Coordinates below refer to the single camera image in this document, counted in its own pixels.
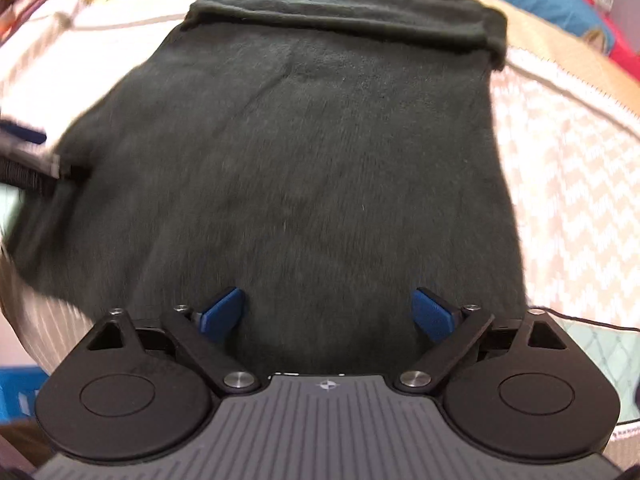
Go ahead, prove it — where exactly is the dark green knit sweater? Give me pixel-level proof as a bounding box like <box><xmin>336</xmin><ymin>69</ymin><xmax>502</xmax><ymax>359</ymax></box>
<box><xmin>1</xmin><ymin>0</ymin><xmax>526</xmax><ymax>375</ymax></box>

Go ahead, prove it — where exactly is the yellow and pink patterned quilt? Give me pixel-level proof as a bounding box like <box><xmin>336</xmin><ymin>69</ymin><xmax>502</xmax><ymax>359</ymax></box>
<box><xmin>0</xmin><ymin>0</ymin><xmax>640</xmax><ymax>456</ymax></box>

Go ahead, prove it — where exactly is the red blanket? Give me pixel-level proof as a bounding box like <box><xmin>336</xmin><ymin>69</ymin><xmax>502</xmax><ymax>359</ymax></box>
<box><xmin>585</xmin><ymin>0</ymin><xmax>639</xmax><ymax>80</ymax></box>

